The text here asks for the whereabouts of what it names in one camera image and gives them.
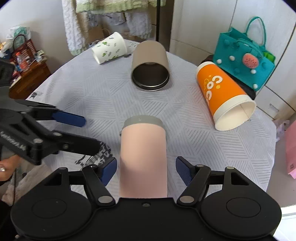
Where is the white patterned tablecloth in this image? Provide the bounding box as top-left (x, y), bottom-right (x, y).
top-left (14, 39), bottom-right (278, 204)

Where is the person left hand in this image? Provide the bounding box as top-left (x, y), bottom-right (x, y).
top-left (0, 155), bottom-right (21, 182)

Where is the pink tumbler grey lid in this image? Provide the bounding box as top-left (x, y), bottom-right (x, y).
top-left (119, 115), bottom-right (168, 198)

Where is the pink paper gift bag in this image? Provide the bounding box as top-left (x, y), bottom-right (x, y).
top-left (285, 121), bottom-right (296, 179)

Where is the black clothes rack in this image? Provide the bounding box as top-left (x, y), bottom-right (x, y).
top-left (155, 0), bottom-right (161, 42)

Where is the white green-print paper cup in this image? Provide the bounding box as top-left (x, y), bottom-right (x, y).
top-left (91, 32), bottom-right (127, 64)

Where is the white fluffy green-trim cardigan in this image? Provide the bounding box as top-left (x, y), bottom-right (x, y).
top-left (61, 0), bottom-right (166, 56)

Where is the wooden side cabinet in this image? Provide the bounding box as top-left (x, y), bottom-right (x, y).
top-left (9, 34), bottom-right (51, 99)

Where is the orange coco paper cup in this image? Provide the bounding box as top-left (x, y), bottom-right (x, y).
top-left (196, 61), bottom-right (256, 131)

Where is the teal felt handbag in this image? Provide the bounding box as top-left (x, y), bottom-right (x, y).
top-left (213, 16), bottom-right (275, 91)

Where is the beige steel-lined cup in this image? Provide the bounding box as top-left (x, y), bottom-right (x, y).
top-left (131, 40), bottom-right (170, 91)

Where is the grey three-door wardrobe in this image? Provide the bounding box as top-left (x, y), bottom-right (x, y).
top-left (170, 1), bottom-right (295, 119)

